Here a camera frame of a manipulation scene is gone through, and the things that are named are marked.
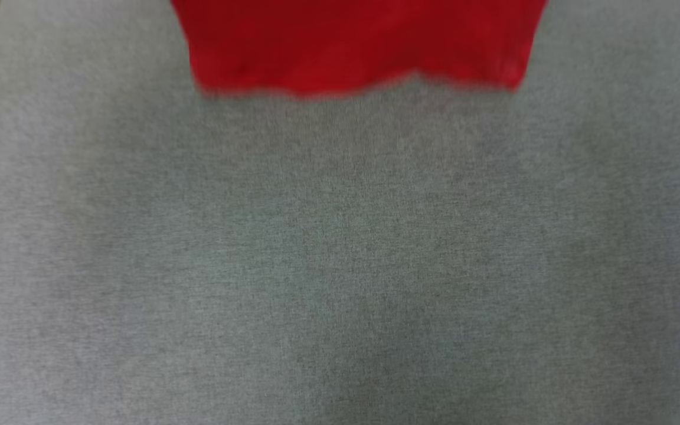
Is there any red basketball jersey number 23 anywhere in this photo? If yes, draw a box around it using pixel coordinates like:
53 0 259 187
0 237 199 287
170 0 548 99

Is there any grey fabric sofa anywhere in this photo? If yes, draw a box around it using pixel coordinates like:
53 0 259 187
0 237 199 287
0 0 680 425

